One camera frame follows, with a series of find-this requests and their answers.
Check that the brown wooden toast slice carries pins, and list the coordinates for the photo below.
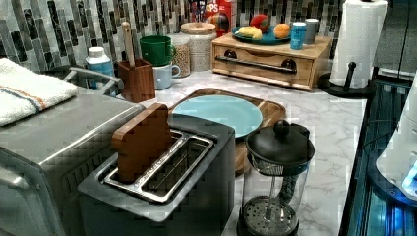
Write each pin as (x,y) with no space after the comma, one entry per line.
(142,141)

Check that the light blue plate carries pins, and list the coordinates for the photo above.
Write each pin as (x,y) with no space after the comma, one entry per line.
(241,115)

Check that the light blue mug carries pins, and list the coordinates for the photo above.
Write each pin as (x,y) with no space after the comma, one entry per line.
(163,75)

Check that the wooden serving tray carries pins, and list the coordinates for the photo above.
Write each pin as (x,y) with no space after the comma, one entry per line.
(272,112)

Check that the brown wooden utensil holder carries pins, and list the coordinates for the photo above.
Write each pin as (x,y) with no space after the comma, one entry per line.
(138,81)

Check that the black glass french press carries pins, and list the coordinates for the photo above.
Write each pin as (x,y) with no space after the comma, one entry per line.
(278,163)

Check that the glass jar of cereal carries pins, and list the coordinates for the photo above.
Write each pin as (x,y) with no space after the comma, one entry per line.
(182,57)

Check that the glass jar wooden lid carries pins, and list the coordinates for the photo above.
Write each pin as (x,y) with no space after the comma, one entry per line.
(201,36)

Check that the green mug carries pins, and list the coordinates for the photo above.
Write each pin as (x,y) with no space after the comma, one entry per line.
(157,49)

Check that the yellow banana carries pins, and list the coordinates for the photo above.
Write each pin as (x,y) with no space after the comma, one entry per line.
(251,32)

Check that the dark teal fruit plate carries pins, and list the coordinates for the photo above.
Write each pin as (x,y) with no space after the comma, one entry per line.
(267,39)

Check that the red cereal box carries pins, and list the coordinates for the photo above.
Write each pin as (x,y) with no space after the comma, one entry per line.
(221,13)

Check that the wooden drawer box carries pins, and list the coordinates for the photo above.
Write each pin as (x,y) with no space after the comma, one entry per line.
(271,64)

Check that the red apple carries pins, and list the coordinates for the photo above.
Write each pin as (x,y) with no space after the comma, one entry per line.
(260,22)

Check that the orange fruit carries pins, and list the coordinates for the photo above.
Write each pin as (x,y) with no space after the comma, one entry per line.
(281,31)

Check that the black paper towel holder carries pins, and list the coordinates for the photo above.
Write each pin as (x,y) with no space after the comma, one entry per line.
(346,91)

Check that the wooden spatula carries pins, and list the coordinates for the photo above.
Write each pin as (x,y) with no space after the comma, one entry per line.
(128,43)

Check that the blue shaker can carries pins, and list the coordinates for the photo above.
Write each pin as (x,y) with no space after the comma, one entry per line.
(297,35)

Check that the blue bottle white cap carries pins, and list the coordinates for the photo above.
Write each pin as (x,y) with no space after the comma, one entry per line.
(98,61)

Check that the grey shaker can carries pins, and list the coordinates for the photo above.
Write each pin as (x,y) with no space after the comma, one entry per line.
(311,29)

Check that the stainless steel toaster oven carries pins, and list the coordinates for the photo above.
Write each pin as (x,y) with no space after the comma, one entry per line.
(45,157)

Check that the white paper towel roll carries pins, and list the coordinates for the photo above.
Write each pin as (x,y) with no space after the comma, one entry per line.
(359,34)

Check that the white striped towel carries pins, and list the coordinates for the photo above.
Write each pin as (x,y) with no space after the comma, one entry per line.
(25,93)

